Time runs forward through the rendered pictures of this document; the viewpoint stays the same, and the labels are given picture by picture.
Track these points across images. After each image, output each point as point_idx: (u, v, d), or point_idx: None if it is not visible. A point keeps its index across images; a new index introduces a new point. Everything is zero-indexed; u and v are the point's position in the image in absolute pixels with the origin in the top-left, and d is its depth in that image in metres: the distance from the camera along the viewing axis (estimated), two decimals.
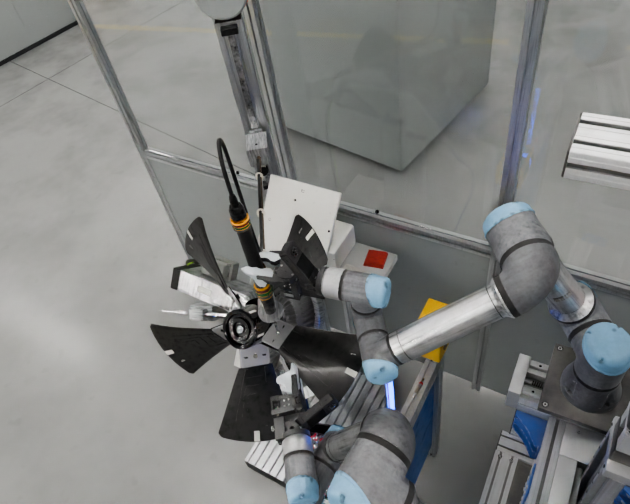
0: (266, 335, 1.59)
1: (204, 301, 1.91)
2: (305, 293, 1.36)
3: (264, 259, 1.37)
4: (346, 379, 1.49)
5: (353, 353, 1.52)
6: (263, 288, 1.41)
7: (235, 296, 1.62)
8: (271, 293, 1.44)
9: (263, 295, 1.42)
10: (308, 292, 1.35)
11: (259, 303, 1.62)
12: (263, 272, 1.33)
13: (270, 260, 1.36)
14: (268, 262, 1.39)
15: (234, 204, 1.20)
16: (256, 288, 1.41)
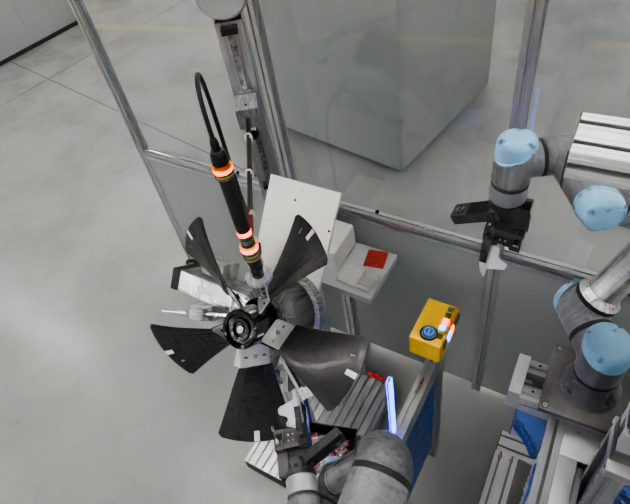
0: (266, 335, 1.59)
1: (204, 301, 1.91)
2: (520, 226, 1.16)
3: None
4: (346, 380, 1.50)
5: (353, 354, 1.53)
6: (250, 248, 1.30)
7: (235, 296, 1.62)
8: (259, 254, 1.33)
9: (250, 256, 1.31)
10: (518, 222, 1.15)
11: (259, 303, 1.62)
12: None
13: None
14: None
15: (215, 148, 1.09)
16: (242, 248, 1.30)
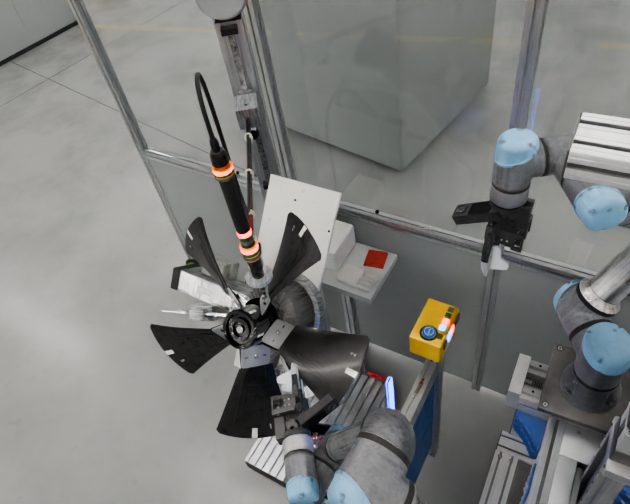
0: (248, 349, 1.63)
1: (204, 301, 1.91)
2: (522, 226, 1.16)
3: None
4: (247, 432, 1.67)
5: (271, 426, 1.68)
6: (250, 248, 1.30)
7: (266, 309, 1.57)
8: (259, 254, 1.33)
9: (250, 256, 1.31)
10: (519, 222, 1.15)
11: (272, 328, 1.61)
12: None
13: None
14: None
15: (215, 148, 1.09)
16: (242, 248, 1.30)
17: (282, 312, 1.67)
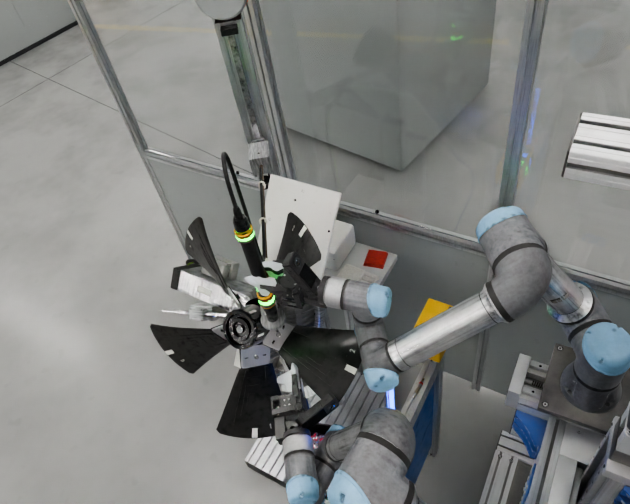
0: (248, 349, 1.63)
1: (204, 301, 1.91)
2: (307, 302, 1.38)
3: (267, 268, 1.40)
4: (247, 432, 1.67)
5: (271, 426, 1.68)
6: (266, 297, 1.44)
7: None
8: (274, 301, 1.47)
9: (266, 303, 1.45)
10: (310, 301, 1.38)
11: (272, 330, 1.61)
12: (266, 281, 1.36)
13: (273, 270, 1.38)
14: (271, 271, 1.42)
15: (238, 216, 1.23)
16: (259, 296, 1.44)
17: None
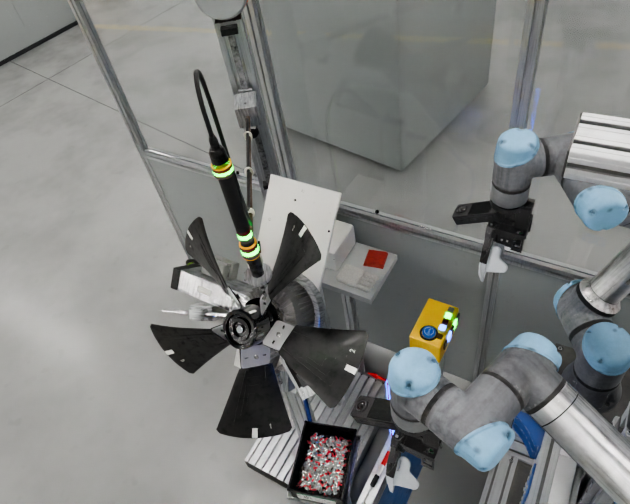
0: (248, 349, 1.63)
1: (204, 301, 1.91)
2: (522, 226, 1.16)
3: None
4: (247, 432, 1.67)
5: (271, 426, 1.68)
6: (249, 246, 1.29)
7: (266, 309, 1.57)
8: (259, 252, 1.32)
9: (249, 254, 1.31)
10: (519, 222, 1.15)
11: (272, 330, 1.61)
12: (482, 254, 1.23)
13: None
14: None
15: (214, 146, 1.09)
16: (241, 246, 1.30)
17: (282, 312, 1.67)
